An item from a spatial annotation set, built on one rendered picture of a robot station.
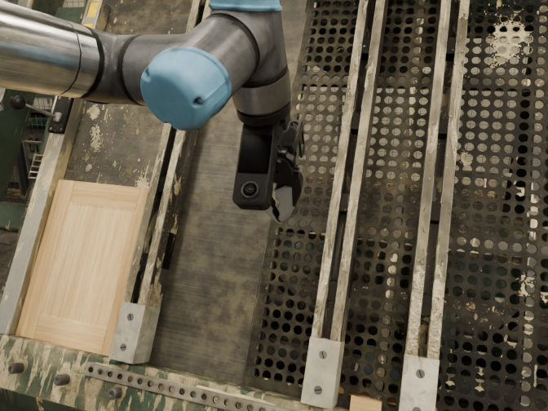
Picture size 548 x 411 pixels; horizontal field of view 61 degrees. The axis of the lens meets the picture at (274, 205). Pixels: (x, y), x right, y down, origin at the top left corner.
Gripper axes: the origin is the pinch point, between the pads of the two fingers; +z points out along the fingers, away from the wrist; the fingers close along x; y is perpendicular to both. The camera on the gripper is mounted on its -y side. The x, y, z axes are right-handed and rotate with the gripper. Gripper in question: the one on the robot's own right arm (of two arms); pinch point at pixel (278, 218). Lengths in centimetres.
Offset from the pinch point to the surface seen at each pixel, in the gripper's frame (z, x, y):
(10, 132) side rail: 18, 95, 39
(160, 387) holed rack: 41, 28, -15
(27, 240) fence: 29, 74, 9
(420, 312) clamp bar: 26.9, -23.2, 4.2
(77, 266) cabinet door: 33, 59, 7
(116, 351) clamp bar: 37, 39, -11
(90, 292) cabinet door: 36, 53, 2
